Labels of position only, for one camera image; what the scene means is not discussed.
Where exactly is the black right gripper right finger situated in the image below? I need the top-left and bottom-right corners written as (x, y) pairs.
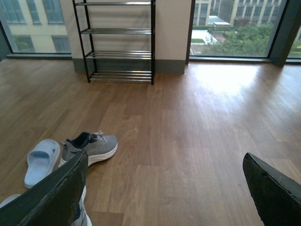
top-left (243, 153), bottom-right (301, 226)

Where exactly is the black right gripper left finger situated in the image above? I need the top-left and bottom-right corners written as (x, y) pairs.
top-left (0, 151), bottom-right (88, 226)

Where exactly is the grey knit sneaker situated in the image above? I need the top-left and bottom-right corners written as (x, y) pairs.
top-left (59, 131), bottom-right (118, 166)
top-left (71, 186), bottom-right (92, 226)

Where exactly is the light blue slipper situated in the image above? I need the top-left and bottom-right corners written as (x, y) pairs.
top-left (24, 139), bottom-right (60, 189)
top-left (0, 194), bottom-right (20, 208)

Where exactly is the black metal shoe rack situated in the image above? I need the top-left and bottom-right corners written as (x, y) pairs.
top-left (72, 0), bottom-right (156, 84)

